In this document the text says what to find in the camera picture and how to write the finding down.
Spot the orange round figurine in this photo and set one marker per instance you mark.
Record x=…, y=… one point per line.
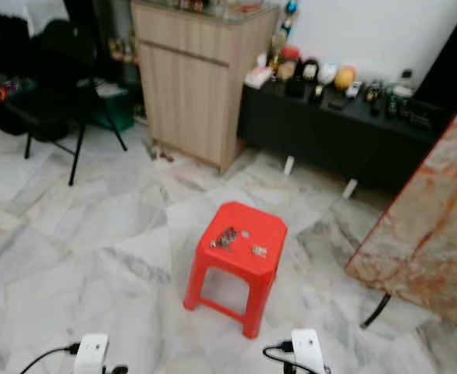
x=345, y=78

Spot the light wooden cabinet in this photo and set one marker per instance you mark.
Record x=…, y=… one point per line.
x=193, y=92

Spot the jar with red lid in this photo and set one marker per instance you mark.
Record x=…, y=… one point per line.
x=288, y=66

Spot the white round figurine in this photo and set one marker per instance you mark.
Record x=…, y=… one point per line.
x=327, y=74

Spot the small red floor object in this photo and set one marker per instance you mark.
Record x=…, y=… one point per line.
x=161, y=153

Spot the green bin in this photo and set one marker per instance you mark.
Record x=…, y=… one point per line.
x=115, y=115

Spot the blue gold trophy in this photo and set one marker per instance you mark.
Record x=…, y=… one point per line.
x=291, y=9

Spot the marble pattern folding table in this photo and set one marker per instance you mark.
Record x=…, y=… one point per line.
x=423, y=234

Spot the bunch of keys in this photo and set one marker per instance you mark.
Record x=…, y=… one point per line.
x=224, y=238

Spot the black television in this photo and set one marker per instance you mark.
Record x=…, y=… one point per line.
x=451, y=54

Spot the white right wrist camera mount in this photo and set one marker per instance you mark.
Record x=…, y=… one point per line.
x=309, y=351

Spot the black folding chair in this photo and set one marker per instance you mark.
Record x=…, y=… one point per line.
x=61, y=51

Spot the red plastic stool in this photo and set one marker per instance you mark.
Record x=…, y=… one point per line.
x=248, y=266

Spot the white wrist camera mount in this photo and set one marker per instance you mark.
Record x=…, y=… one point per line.
x=91, y=352
x=309, y=351

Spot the pink tissue pack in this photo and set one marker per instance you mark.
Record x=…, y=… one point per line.
x=259, y=75

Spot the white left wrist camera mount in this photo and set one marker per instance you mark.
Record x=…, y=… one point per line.
x=91, y=352

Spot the black low console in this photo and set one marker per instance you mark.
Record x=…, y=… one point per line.
x=330, y=136

